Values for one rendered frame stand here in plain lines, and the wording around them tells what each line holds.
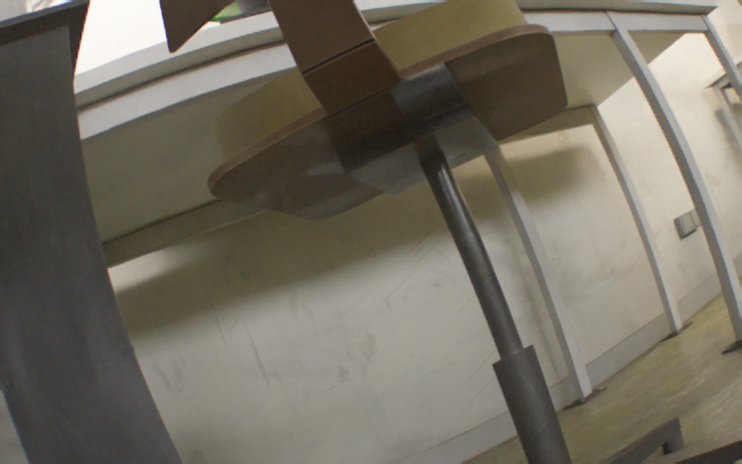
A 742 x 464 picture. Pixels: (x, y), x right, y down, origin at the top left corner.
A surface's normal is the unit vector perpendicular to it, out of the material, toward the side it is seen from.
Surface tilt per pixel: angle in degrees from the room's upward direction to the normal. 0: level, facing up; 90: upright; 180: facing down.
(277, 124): 90
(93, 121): 90
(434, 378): 90
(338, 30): 99
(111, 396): 90
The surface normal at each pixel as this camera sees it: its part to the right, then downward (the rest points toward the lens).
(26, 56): 0.44, -0.33
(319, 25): -0.20, 0.08
